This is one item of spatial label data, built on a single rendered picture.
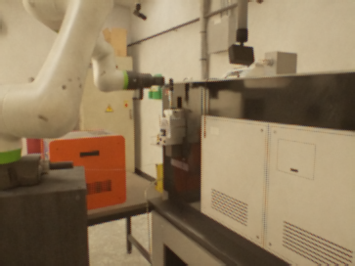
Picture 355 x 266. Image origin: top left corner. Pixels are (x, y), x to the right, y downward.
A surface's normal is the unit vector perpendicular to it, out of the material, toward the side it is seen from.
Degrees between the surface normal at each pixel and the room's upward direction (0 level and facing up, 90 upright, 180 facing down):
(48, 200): 90
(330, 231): 90
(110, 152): 90
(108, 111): 90
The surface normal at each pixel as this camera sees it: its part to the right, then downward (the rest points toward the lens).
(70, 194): 0.33, 0.12
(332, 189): -0.86, 0.07
